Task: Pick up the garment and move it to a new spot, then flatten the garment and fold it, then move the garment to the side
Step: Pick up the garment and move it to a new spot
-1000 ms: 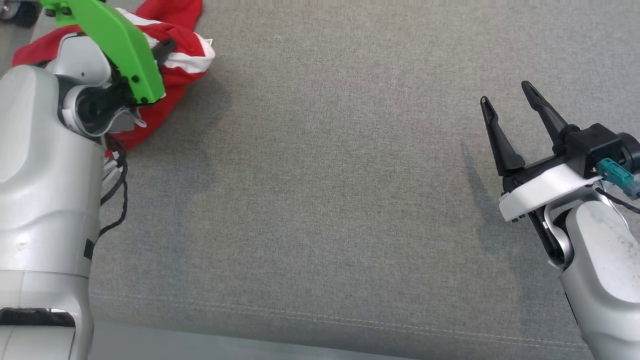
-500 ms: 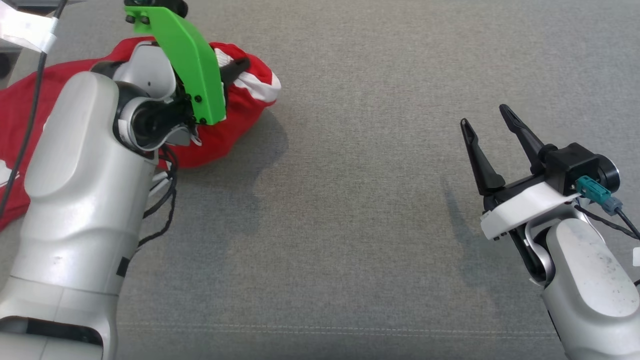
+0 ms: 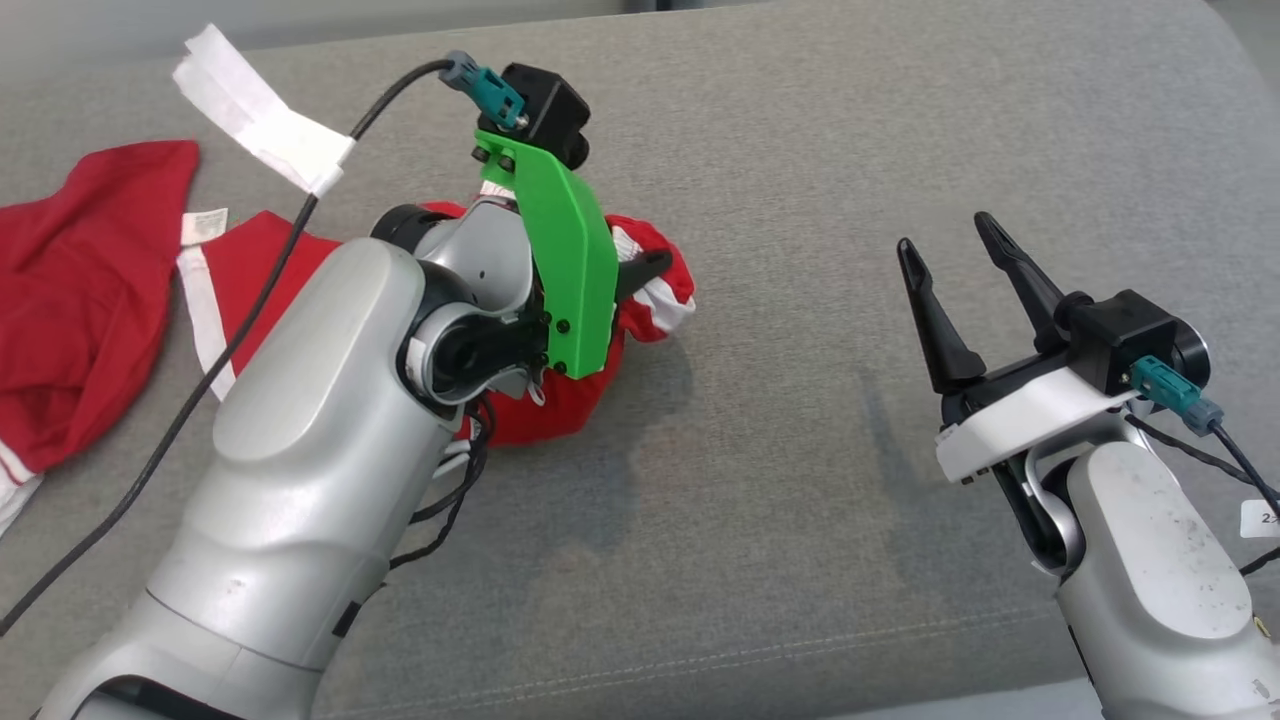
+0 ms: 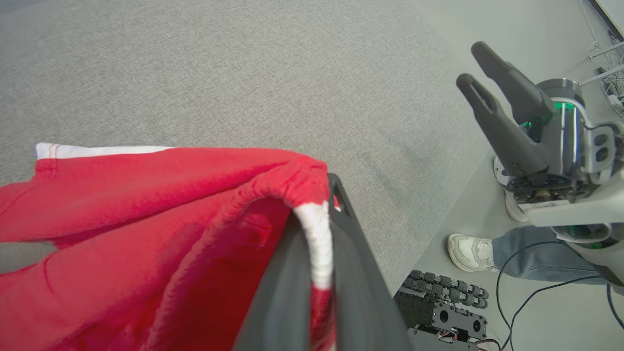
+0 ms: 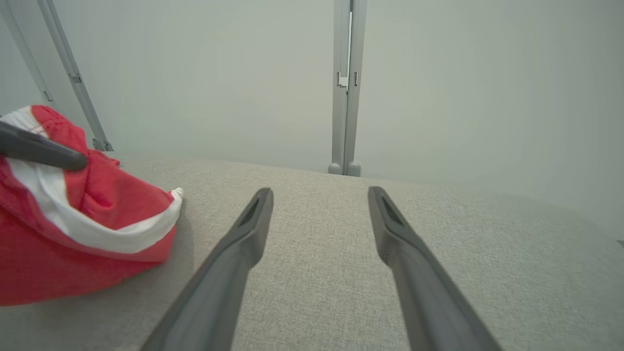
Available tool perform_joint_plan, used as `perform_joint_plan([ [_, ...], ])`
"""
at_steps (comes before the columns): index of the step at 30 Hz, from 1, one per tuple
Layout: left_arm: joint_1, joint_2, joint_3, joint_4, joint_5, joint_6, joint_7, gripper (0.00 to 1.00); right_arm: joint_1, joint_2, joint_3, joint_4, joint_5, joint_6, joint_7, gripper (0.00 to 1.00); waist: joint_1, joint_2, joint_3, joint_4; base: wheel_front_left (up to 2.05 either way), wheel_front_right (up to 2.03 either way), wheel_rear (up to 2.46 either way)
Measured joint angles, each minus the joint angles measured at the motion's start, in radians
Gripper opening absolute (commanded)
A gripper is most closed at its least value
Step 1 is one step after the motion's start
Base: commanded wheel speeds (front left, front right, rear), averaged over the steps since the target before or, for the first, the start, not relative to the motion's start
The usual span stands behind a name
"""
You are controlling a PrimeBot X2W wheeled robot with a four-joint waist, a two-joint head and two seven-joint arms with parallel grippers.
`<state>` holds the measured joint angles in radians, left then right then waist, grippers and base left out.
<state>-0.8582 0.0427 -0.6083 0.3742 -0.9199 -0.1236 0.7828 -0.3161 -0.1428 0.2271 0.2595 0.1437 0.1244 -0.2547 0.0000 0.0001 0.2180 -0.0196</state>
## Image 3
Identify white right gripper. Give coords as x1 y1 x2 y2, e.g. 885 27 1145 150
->
897 212 1143 488

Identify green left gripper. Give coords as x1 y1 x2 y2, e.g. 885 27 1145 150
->
473 128 674 383

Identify red shorts white stripe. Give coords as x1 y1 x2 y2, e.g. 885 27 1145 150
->
176 200 697 448

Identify red jersey white sleeves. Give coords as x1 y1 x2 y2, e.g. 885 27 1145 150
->
0 139 231 536

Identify grey fabric sofa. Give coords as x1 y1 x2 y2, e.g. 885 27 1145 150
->
0 0 1280 720

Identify right camera cable teal plug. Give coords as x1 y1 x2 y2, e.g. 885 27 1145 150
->
1125 355 1280 578

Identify white tape cable tag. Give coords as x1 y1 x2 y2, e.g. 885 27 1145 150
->
172 24 357 197

